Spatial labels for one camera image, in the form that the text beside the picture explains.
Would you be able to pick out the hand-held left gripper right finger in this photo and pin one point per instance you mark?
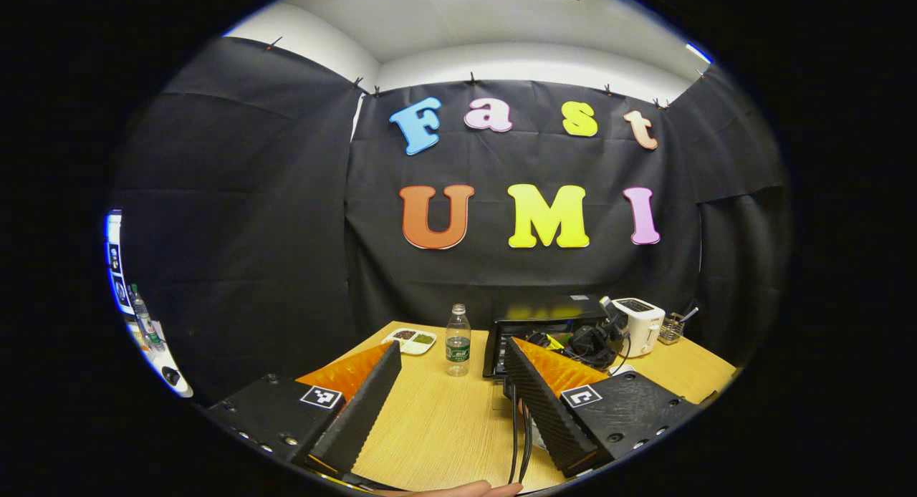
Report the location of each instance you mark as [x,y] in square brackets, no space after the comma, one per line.
[544,411]

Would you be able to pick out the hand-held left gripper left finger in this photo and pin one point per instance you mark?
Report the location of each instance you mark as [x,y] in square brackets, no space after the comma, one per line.
[358,411]

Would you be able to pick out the black electric oven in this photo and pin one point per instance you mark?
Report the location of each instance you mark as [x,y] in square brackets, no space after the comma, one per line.
[544,311]

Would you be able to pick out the white toaster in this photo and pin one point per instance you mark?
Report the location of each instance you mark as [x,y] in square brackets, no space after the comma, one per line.
[641,325]

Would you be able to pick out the white divided dish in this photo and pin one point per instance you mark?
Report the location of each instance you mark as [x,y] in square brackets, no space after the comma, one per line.
[410,339]

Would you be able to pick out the clear plastic water bottle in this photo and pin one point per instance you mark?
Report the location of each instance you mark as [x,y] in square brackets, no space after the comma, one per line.
[458,346]

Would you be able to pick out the small black object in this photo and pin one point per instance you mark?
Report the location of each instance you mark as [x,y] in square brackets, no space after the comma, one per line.
[170,376]

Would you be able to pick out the white side table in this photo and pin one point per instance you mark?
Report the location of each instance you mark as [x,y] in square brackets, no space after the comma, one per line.
[168,357]

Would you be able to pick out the black backdrop cloth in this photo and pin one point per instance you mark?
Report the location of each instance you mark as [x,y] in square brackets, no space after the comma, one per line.
[272,232]

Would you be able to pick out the green label bottle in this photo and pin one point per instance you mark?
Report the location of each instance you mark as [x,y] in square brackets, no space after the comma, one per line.
[143,318]

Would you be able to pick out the wall poster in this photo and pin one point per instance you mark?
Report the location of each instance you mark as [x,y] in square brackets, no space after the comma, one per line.
[114,268]

